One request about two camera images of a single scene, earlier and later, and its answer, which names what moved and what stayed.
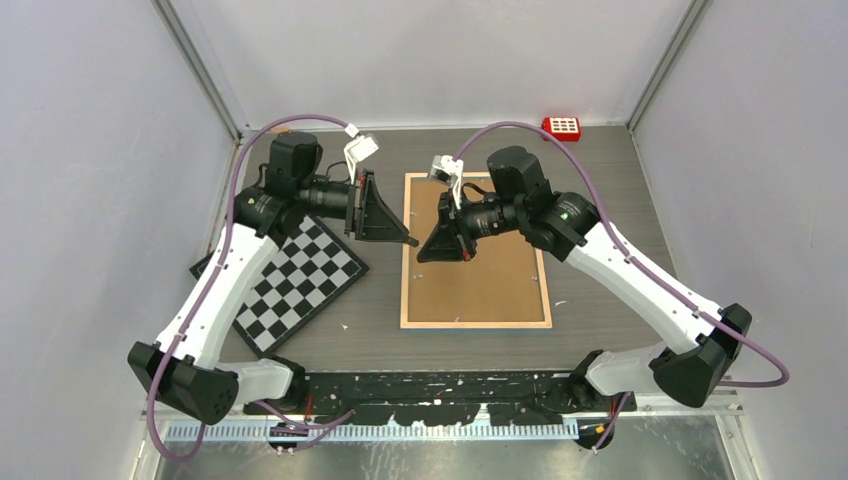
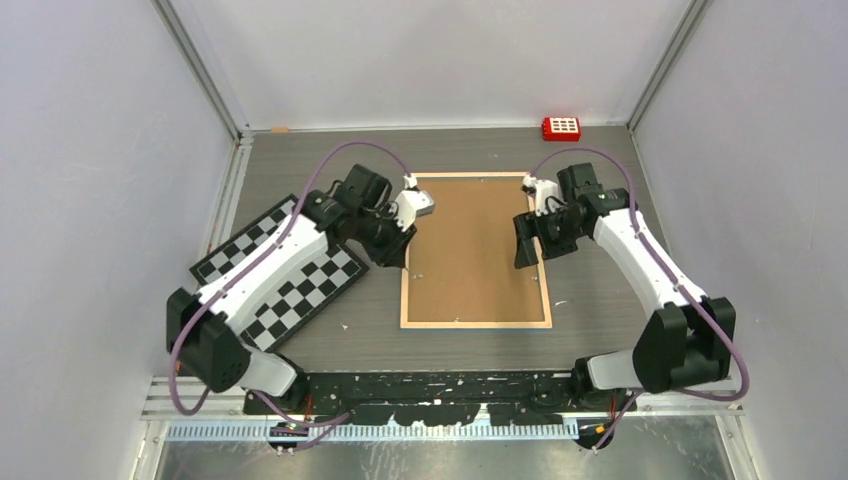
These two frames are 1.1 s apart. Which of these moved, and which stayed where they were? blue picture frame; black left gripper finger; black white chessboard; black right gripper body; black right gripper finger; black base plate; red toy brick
Moved: black left gripper finger; black right gripper finger; black right gripper body
Stayed: blue picture frame; red toy brick; black base plate; black white chessboard
